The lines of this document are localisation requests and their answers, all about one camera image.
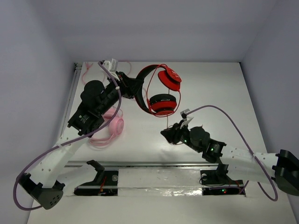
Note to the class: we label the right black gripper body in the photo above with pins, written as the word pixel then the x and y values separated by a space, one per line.
pixel 182 134

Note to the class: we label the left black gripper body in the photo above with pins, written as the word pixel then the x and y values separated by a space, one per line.
pixel 126 84

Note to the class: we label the red and black headphones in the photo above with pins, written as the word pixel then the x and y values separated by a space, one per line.
pixel 161 90

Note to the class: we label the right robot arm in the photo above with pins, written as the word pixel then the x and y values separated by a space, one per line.
pixel 234 164

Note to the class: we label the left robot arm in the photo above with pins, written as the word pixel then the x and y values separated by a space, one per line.
pixel 40 177

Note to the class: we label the pink headphones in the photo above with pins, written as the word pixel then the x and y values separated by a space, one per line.
pixel 115 128

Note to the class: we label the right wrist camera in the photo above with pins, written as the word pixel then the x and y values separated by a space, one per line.
pixel 186 119

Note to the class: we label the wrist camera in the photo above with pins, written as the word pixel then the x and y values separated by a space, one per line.
pixel 186 119
pixel 110 65

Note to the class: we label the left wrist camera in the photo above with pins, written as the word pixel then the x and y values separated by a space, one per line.
pixel 110 65

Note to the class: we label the vertical side rail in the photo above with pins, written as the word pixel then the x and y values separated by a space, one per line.
pixel 77 71

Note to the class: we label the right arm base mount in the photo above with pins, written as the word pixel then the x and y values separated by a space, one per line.
pixel 215 182

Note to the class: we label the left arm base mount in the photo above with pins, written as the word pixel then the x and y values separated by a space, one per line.
pixel 105 182

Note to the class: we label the aluminium rail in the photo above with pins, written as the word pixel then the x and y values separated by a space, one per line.
pixel 155 164

